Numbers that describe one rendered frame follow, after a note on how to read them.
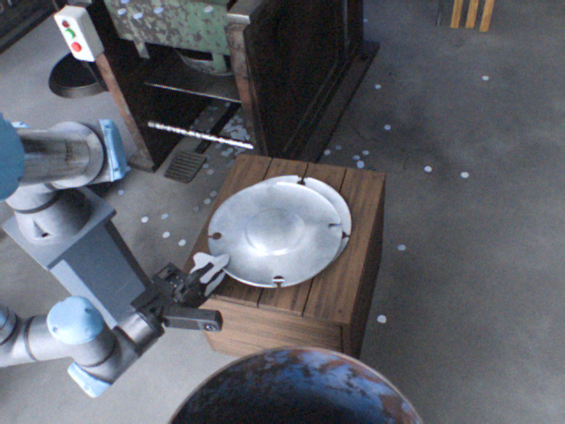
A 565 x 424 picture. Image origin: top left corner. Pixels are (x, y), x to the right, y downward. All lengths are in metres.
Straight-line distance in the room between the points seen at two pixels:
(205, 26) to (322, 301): 0.75
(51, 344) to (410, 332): 0.87
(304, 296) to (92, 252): 0.48
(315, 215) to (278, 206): 0.09
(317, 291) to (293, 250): 0.10
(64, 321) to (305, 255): 0.47
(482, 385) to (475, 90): 1.11
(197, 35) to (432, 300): 0.94
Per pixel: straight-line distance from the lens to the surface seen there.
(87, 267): 1.20
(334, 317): 0.99
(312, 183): 1.19
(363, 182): 1.19
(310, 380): 0.94
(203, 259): 1.03
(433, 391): 1.32
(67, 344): 0.89
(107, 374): 0.96
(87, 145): 0.93
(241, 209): 1.14
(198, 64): 1.57
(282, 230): 1.08
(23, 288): 1.75
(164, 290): 1.00
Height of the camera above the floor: 1.24
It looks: 51 degrees down
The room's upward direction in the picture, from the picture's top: 11 degrees counter-clockwise
